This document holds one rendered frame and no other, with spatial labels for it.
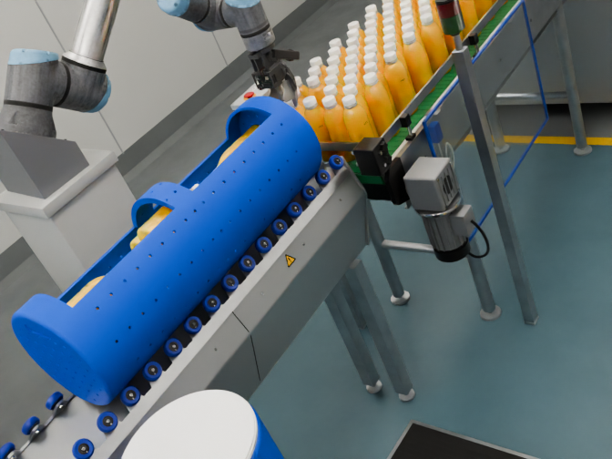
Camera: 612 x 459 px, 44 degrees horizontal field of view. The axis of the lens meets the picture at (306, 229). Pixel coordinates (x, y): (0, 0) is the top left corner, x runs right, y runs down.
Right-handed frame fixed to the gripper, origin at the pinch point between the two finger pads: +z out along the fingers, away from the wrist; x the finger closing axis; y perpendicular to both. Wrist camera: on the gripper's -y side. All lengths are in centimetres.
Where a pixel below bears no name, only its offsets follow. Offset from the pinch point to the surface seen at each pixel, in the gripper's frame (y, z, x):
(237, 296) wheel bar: 65, 17, 21
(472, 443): 39, 95, 55
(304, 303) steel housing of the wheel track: 45, 39, 19
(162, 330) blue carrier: 88, 6, 23
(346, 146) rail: 4.5, 13.0, 19.0
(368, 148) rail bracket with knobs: 10.3, 9.7, 31.4
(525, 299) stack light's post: -25, 97, 47
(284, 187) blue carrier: 37.5, 3.4, 23.3
